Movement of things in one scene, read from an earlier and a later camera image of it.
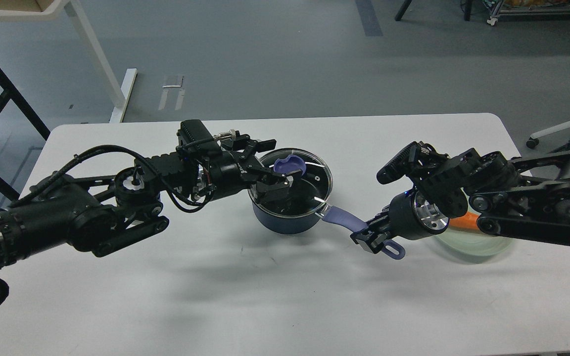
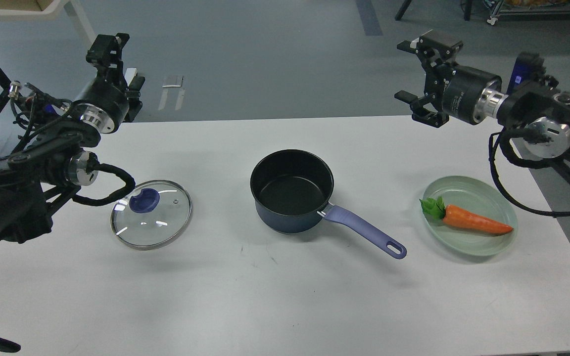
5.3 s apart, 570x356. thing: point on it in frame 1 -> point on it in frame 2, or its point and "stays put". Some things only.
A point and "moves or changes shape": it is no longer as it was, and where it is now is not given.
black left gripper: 229,173 -> 106,102
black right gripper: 410,216 -> 468,94
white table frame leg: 56,9 stays put
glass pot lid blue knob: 289,164 moves or changes shape
